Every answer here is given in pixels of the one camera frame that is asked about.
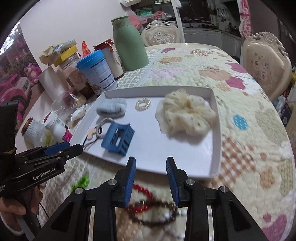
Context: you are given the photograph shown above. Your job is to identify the hair tie with beige flower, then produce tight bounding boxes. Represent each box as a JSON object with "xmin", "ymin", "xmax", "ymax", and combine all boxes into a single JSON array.
[{"xmin": 82, "ymin": 126, "xmax": 102, "ymax": 151}]

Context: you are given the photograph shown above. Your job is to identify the grey twisted hair tie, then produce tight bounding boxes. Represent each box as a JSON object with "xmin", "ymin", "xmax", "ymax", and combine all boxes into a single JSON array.
[{"xmin": 95, "ymin": 117, "xmax": 115, "ymax": 140}]

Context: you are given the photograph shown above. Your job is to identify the blue plastic claw hair clip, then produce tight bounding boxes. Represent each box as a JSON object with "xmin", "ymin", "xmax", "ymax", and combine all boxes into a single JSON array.
[{"xmin": 101, "ymin": 122, "xmax": 134, "ymax": 157}]

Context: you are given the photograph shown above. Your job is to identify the cream polka-dot organza scrunchie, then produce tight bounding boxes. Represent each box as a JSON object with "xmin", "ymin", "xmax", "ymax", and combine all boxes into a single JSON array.
[{"xmin": 155, "ymin": 89, "xmax": 218, "ymax": 137}]

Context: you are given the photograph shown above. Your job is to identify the light blue fluffy scrunchie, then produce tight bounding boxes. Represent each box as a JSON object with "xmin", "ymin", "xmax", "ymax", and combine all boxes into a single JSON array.
[{"xmin": 96, "ymin": 98, "xmax": 127, "ymax": 118}]

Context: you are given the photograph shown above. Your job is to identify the gold spiral coil hair tie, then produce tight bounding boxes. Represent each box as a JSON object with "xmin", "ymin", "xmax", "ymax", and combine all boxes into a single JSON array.
[{"xmin": 134, "ymin": 98, "xmax": 152, "ymax": 112}]

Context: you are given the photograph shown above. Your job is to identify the person's left hand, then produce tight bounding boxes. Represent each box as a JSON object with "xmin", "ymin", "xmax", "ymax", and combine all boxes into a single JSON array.
[{"xmin": 1, "ymin": 187, "xmax": 43, "ymax": 216}]

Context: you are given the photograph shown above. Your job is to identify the glass jar with gold lid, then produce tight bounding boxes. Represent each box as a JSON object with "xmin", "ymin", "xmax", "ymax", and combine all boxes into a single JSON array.
[{"xmin": 21, "ymin": 118, "xmax": 44, "ymax": 147}]

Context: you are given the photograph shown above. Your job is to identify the white pill bottle pink label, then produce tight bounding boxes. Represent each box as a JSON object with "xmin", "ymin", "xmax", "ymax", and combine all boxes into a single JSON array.
[{"xmin": 44, "ymin": 111, "xmax": 72, "ymax": 142}]

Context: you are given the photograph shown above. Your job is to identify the white shallow cardboard tray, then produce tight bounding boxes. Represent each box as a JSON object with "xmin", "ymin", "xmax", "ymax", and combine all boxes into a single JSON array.
[{"xmin": 70, "ymin": 86, "xmax": 222, "ymax": 180}]

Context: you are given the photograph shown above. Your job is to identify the white paper towel roll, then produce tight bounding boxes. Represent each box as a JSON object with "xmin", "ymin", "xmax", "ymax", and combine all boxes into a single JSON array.
[{"xmin": 38, "ymin": 66, "xmax": 66, "ymax": 101}]

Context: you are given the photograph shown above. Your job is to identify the quilted patchwork tablecloth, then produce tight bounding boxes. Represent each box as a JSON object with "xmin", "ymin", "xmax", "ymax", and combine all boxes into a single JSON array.
[{"xmin": 42, "ymin": 45, "xmax": 295, "ymax": 240}]

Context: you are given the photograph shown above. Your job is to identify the glass jar with yellow lid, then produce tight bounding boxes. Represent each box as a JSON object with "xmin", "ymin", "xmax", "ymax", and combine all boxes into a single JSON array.
[{"xmin": 54, "ymin": 45, "xmax": 95, "ymax": 99}]

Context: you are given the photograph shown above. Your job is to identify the blue-lidded milk powder can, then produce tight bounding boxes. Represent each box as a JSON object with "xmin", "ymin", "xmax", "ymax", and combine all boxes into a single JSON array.
[{"xmin": 76, "ymin": 50, "xmax": 118, "ymax": 95}]

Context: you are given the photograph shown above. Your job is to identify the white cup with red lid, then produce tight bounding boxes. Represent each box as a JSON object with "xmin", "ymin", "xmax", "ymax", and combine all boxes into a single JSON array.
[{"xmin": 93, "ymin": 39, "xmax": 125, "ymax": 80}]

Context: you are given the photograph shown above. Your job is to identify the green thermos jug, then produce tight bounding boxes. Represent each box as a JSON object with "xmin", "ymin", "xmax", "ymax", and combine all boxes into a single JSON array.
[{"xmin": 111, "ymin": 16, "xmax": 149, "ymax": 71}]

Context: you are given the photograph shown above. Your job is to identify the cream ornate chair far end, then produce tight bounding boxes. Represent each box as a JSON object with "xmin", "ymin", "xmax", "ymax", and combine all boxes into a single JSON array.
[{"xmin": 141, "ymin": 20, "xmax": 181, "ymax": 47}]

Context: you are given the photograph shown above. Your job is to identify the cream ornate chair right side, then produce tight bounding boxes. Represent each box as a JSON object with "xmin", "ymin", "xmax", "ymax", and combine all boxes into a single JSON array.
[{"xmin": 242, "ymin": 32, "xmax": 292, "ymax": 101}]

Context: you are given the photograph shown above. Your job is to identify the dark brown bead bracelet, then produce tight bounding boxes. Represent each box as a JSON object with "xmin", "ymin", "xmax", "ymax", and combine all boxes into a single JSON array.
[{"xmin": 127, "ymin": 200, "xmax": 179, "ymax": 228}]

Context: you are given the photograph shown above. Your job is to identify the green bead bracelet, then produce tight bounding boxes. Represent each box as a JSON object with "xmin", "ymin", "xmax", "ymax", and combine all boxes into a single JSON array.
[{"xmin": 70, "ymin": 175, "xmax": 90, "ymax": 192}]

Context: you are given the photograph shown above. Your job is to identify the red bead bracelet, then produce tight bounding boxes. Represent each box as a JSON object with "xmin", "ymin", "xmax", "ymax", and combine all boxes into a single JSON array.
[{"xmin": 124, "ymin": 184, "xmax": 158, "ymax": 214}]

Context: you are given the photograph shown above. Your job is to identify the pink bear wall poster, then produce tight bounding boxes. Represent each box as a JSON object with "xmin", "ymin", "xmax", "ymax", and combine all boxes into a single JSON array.
[{"xmin": 0, "ymin": 23, "xmax": 44, "ymax": 132}]

